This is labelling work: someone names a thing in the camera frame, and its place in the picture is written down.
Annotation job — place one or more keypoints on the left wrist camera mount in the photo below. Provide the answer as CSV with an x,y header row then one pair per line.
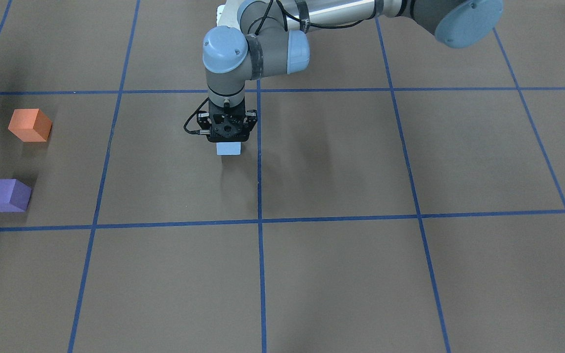
x,y
228,128

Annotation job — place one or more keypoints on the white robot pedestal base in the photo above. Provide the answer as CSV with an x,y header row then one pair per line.
x,y
219,13

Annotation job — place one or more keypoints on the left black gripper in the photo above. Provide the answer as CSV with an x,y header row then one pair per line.
x,y
204,119

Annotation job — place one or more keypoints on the light blue foam block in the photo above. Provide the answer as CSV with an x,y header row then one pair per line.
x,y
228,148

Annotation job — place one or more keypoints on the orange foam block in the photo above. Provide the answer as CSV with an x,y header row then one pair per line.
x,y
30,125

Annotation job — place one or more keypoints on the purple foam block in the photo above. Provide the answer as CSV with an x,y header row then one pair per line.
x,y
14,195

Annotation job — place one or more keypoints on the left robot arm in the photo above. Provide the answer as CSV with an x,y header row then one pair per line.
x,y
270,38

